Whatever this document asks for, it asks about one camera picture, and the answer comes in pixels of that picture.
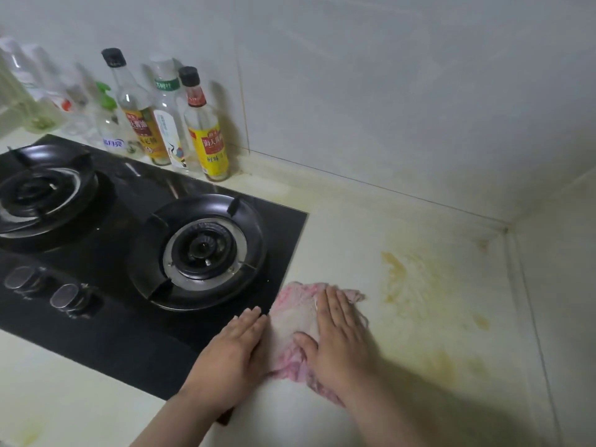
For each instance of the person's right hand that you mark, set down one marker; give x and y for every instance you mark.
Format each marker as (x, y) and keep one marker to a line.
(344, 349)

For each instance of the person's left hand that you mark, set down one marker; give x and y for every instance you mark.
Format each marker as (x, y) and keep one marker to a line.
(228, 363)

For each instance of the pink dish cloth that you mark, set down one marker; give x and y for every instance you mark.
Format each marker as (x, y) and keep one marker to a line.
(293, 316)

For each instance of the black glass gas stove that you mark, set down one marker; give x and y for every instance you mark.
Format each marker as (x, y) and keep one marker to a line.
(116, 339)

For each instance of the black round stove burner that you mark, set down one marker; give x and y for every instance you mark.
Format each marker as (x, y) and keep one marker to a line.
(37, 190)
(205, 249)

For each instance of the white cap green band bottle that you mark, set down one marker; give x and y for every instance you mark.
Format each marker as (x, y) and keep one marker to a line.
(170, 130)

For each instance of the black cap yellow label bottle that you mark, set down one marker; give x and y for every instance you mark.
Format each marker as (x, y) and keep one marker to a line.
(144, 130)

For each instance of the green pump clear bottle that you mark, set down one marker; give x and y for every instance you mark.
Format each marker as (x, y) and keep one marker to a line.
(111, 134)

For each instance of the clear bottle red label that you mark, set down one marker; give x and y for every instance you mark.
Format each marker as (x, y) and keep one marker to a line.
(65, 107)

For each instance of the clear bottle yellowish oil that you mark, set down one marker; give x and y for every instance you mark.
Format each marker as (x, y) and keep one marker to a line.
(37, 121)

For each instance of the clear bottle white label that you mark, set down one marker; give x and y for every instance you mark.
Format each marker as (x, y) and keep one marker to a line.
(21, 69)

